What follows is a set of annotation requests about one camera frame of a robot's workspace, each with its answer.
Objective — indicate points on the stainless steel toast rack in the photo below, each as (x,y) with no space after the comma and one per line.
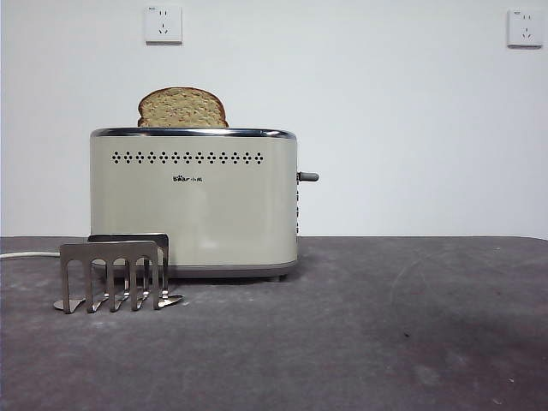
(107,251)

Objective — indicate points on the cream two-slot toaster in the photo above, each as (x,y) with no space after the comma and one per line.
(214,214)

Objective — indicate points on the white wall socket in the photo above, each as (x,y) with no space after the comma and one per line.
(163,24)
(525,28)

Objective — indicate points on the grey toaster lever knob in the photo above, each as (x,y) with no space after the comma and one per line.
(309,176)

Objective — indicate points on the brown-crusted bread slice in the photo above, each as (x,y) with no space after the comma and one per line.
(182,108)

